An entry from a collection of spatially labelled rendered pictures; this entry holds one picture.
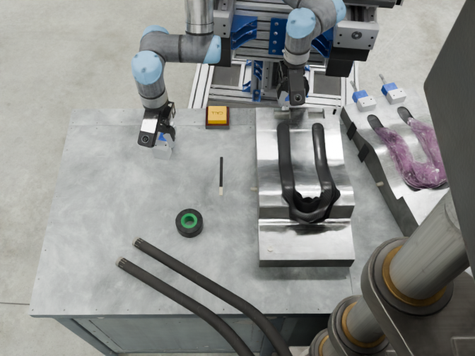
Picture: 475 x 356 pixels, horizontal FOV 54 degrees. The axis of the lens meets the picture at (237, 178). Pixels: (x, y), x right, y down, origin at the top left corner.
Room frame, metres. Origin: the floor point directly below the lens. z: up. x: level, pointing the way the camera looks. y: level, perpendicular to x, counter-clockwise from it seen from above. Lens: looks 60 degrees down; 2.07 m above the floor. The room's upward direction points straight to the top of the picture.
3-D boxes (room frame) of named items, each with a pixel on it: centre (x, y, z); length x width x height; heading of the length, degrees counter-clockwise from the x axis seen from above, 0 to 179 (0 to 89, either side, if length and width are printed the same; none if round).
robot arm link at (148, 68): (0.85, 0.23, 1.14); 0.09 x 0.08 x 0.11; 177
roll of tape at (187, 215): (0.58, 0.14, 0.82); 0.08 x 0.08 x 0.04
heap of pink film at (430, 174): (0.79, -0.54, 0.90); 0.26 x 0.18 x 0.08; 17
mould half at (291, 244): (0.70, -0.19, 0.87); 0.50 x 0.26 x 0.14; 0
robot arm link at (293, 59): (1.01, -0.17, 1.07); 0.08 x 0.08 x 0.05
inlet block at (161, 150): (0.87, 0.23, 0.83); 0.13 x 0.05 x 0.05; 166
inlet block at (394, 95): (1.06, -0.51, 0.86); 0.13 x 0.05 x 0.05; 17
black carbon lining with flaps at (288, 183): (0.71, -0.20, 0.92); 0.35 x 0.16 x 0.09; 0
